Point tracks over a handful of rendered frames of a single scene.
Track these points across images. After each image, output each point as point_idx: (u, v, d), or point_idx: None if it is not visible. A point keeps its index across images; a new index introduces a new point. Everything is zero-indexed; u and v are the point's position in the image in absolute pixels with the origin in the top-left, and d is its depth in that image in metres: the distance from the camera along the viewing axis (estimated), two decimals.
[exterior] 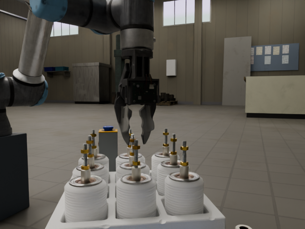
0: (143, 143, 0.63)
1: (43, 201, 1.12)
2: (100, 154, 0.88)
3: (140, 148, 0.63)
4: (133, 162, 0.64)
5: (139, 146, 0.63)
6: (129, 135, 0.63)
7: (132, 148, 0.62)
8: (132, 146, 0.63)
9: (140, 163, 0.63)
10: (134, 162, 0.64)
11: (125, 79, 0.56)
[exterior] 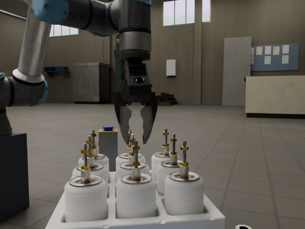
0: (128, 143, 0.63)
1: (43, 201, 1.12)
2: (100, 154, 0.88)
3: (135, 147, 0.64)
4: (135, 165, 0.62)
5: (133, 146, 0.63)
6: (143, 135, 0.62)
7: (138, 149, 0.62)
8: (137, 147, 0.62)
9: (135, 162, 0.64)
10: (133, 164, 0.62)
11: None
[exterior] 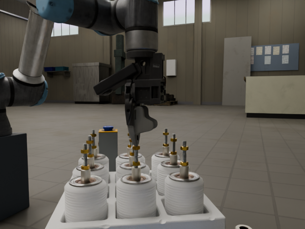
0: (138, 143, 0.63)
1: (43, 201, 1.12)
2: (100, 154, 0.88)
3: (135, 147, 0.64)
4: (135, 165, 0.62)
5: (133, 146, 0.63)
6: (133, 136, 0.62)
7: (138, 149, 0.62)
8: (137, 147, 0.62)
9: (135, 162, 0.64)
10: (133, 164, 0.62)
11: (151, 80, 0.57)
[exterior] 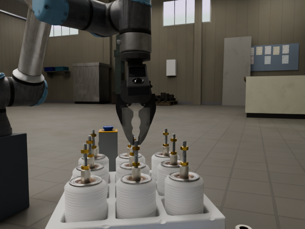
0: (133, 143, 0.63)
1: (43, 201, 1.12)
2: (100, 154, 0.88)
3: (133, 149, 0.62)
4: (140, 164, 0.63)
5: (134, 147, 0.62)
6: (138, 136, 0.62)
7: (138, 148, 0.63)
8: (139, 146, 0.63)
9: (132, 164, 0.63)
10: (139, 164, 0.63)
11: None
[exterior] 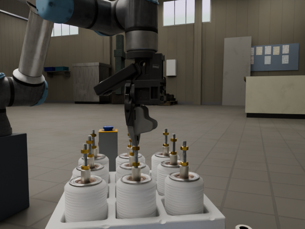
0: (138, 143, 0.63)
1: (43, 201, 1.12)
2: (100, 154, 0.88)
3: (133, 149, 0.62)
4: (140, 164, 0.63)
5: (134, 147, 0.62)
6: (133, 136, 0.62)
7: (138, 148, 0.63)
8: (139, 146, 0.63)
9: (132, 164, 0.63)
10: (139, 164, 0.63)
11: (150, 80, 0.57)
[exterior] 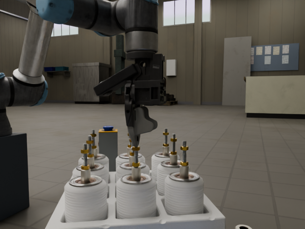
0: (138, 144, 0.63)
1: (43, 201, 1.12)
2: (100, 154, 0.88)
3: (139, 150, 0.62)
4: (134, 164, 0.64)
5: (139, 147, 0.63)
6: (133, 136, 0.62)
7: (132, 149, 0.63)
8: (132, 147, 0.63)
9: (139, 165, 0.62)
10: (136, 163, 0.64)
11: (150, 81, 0.57)
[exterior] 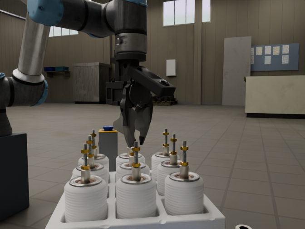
0: (130, 146, 0.62)
1: (43, 201, 1.12)
2: (100, 154, 0.88)
3: (136, 149, 0.64)
4: (133, 166, 0.62)
5: (135, 147, 0.64)
6: (142, 136, 0.63)
7: (136, 151, 0.62)
8: (135, 149, 0.62)
9: (137, 164, 0.64)
10: (132, 165, 0.63)
11: None
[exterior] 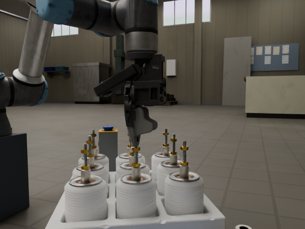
0: (138, 144, 0.63)
1: (43, 201, 1.12)
2: (100, 154, 0.88)
3: (136, 149, 0.64)
4: (133, 166, 0.62)
5: (135, 147, 0.64)
6: (133, 137, 0.62)
7: (136, 151, 0.62)
8: (135, 149, 0.62)
9: (137, 164, 0.64)
10: (132, 165, 0.63)
11: (150, 81, 0.57)
